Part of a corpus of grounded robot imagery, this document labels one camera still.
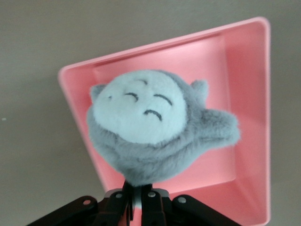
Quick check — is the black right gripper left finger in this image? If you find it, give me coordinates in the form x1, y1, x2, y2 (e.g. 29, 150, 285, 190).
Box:
28, 182, 134, 226

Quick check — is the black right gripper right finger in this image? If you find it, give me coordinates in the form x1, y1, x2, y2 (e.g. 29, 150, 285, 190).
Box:
141, 185, 238, 226

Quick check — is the grey plush toy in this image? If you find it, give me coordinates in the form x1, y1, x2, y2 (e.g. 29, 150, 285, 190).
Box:
86, 69, 240, 188

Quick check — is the pink plastic box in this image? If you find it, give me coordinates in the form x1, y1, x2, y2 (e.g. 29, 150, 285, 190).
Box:
57, 16, 271, 226

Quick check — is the brown table cover sheet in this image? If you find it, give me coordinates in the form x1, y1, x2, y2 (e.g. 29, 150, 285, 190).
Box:
0, 0, 301, 226

